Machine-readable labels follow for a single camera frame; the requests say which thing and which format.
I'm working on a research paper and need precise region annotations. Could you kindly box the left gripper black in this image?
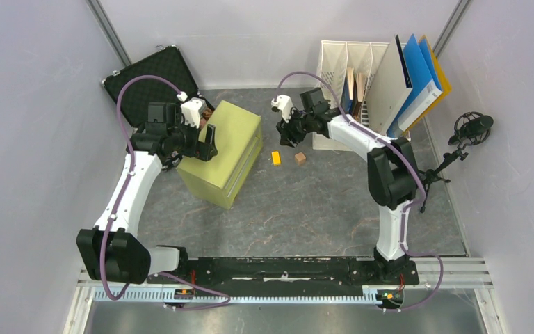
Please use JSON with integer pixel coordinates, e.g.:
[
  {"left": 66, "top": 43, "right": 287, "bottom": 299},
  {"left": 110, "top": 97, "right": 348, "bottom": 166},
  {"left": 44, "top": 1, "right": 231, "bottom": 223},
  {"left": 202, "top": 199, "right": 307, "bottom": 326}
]
[{"left": 168, "top": 116, "right": 218, "bottom": 162}]

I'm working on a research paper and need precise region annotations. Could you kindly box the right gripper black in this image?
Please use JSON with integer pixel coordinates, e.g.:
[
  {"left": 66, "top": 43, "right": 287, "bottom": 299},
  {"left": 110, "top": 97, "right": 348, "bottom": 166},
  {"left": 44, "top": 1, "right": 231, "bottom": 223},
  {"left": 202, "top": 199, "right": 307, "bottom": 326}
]
[{"left": 275, "top": 106, "right": 313, "bottom": 150}]

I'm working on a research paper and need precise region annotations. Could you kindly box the green drawer cabinet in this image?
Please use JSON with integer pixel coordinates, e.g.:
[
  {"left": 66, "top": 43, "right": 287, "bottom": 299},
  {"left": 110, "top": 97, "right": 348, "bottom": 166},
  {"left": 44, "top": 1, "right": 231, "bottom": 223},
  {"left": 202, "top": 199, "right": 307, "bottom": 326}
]
[{"left": 177, "top": 100, "right": 263, "bottom": 209}]

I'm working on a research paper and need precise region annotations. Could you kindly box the Animal Farm book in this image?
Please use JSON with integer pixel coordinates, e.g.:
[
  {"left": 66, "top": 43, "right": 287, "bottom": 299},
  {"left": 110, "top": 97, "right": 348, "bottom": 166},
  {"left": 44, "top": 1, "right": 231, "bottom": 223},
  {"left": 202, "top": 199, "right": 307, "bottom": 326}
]
[{"left": 341, "top": 67, "right": 355, "bottom": 116}]

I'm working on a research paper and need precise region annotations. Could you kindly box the brown small book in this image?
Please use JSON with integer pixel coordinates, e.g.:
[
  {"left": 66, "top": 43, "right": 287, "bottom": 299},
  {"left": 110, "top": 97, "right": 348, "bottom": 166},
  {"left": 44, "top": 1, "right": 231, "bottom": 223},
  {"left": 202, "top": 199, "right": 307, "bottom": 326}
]
[{"left": 352, "top": 72, "right": 369, "bottom": 122}]

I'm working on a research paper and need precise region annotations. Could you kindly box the white paper box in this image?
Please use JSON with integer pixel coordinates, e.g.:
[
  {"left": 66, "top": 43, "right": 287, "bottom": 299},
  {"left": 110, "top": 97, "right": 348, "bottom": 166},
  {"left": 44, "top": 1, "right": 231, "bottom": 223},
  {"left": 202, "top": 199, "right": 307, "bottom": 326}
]
[{"left": 366, "top": 35, "right": 412, "bottom": 135}]

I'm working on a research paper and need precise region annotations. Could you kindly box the blue plastic folder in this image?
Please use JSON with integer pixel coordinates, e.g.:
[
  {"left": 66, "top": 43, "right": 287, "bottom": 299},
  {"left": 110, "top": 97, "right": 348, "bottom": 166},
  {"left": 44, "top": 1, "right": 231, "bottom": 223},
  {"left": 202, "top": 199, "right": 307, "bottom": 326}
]
[{"left": 387, "top": 34, "right": 444, "bottom": 138}]

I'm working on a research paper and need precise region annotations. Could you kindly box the orange plastic folder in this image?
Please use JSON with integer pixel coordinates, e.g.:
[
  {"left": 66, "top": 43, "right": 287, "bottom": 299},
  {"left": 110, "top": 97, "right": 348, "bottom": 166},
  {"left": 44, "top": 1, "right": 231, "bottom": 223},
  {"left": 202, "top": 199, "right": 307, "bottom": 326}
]
[{"left": 400, "top": 35, "right": 452, "bottom": 132}]

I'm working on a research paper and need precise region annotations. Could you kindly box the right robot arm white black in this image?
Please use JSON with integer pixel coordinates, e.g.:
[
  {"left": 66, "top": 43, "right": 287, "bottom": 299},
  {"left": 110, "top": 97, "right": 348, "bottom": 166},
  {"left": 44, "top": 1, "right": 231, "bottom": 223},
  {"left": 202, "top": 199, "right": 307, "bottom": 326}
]
[{"left": 270, "top": 88, "right": 422, "bottom": 284}]

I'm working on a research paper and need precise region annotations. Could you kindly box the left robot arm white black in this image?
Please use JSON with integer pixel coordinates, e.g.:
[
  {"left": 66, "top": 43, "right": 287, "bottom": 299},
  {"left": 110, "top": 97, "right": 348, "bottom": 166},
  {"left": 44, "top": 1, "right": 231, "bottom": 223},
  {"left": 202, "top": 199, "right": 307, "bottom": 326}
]
[{"left": 76, "top": 98, "right": 218, "bottom": 284}]

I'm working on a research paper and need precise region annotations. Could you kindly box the yellow eraser block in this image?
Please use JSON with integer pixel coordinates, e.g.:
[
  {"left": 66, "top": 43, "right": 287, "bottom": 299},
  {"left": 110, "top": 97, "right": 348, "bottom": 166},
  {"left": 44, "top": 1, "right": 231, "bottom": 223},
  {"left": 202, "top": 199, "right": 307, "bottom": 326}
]
[{"left": 271, "top": 151, "right": 282, "bottom": 166}]

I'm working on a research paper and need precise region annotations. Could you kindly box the wooden cube block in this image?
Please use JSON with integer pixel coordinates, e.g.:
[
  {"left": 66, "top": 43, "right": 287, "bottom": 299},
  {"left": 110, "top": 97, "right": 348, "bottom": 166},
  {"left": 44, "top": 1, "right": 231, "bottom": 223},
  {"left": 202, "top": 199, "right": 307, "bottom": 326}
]
[{"left": 294, "top": 152, "right": 307, "bottom": 166}]

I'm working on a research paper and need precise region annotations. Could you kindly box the black poker chip case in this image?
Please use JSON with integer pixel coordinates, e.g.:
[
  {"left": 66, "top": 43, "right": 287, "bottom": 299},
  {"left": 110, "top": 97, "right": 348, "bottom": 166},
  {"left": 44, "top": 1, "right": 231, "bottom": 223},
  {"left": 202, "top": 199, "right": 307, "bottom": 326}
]
[{"left": 102, "top": 44, "right": 215, "bottom": 173}]

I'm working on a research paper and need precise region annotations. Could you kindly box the white file organizer rack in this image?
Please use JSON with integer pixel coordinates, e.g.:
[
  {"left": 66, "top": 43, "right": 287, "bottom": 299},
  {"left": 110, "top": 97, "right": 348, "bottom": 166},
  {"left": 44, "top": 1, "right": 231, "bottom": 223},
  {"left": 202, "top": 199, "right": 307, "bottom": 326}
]
[{"left": 317, "top": 40, "right": 390, "bottom": 128}]

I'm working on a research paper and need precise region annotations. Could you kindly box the black microphone on tripod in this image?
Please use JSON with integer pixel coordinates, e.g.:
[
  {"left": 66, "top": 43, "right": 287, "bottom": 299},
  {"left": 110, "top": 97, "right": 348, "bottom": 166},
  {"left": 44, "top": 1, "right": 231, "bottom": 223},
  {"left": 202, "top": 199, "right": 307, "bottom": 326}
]
[{"left": 419, "top": 111, "right": 494, "bottom": 213}]

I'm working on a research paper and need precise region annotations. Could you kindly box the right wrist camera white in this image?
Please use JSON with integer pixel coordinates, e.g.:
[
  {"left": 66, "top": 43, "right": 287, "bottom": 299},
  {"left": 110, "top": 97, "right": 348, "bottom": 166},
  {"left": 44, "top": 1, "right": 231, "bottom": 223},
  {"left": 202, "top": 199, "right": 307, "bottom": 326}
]
[{"left": 270, "top": 95, "right": 293, "bottom": 123}]

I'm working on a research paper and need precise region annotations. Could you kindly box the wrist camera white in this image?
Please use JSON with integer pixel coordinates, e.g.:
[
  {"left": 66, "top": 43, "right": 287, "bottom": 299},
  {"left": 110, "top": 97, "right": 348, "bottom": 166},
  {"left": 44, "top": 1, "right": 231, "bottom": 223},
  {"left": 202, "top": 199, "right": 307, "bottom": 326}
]
[
  {"left": 270, "top": 95, "right": 293, "bottom": 123},
  {"left": 177, "top": 91, "right": 207, "bottom": 129}
]

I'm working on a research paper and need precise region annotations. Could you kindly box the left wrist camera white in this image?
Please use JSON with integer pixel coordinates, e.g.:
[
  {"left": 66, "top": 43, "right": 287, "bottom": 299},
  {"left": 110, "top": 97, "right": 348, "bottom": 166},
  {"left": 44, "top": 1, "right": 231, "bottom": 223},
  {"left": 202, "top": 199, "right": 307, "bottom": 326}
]
[{"left": 177, "top": 91, "right": 207, "bottom": 129}]

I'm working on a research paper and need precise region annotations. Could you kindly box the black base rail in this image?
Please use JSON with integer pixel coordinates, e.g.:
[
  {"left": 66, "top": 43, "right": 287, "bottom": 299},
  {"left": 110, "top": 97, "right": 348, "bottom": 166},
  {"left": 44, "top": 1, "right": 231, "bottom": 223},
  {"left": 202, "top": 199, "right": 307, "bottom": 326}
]
[{"left": 172, "top": 257, "right": 420, "bottom": 297}]

